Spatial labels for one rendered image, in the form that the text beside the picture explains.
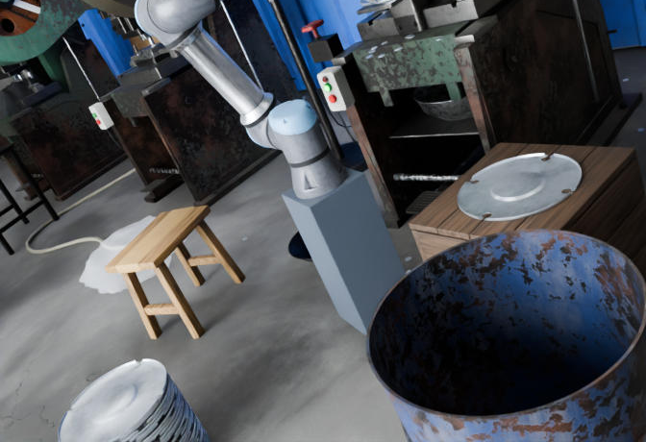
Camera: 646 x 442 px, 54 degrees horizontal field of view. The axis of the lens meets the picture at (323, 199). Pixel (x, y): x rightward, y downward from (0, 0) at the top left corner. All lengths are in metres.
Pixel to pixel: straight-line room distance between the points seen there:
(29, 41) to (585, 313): 3.97
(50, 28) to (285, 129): 3.23
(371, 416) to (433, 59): 1.01
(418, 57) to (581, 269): 0.99
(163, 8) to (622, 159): 1.09
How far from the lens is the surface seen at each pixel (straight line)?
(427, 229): 1.54
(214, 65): 1.67
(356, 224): 1.70
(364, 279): 1.76
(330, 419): 1.68
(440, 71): 1.94
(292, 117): 1.60
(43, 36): 4.65
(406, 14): 2.00
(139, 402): 1.67
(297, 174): 1.66
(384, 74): 2.06
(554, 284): 1.22
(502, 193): 1.55
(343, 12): 3.95
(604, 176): 1.54
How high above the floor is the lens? 1.11
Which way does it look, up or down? 24 degrees down
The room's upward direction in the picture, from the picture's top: 24 degrees counter-clockwise
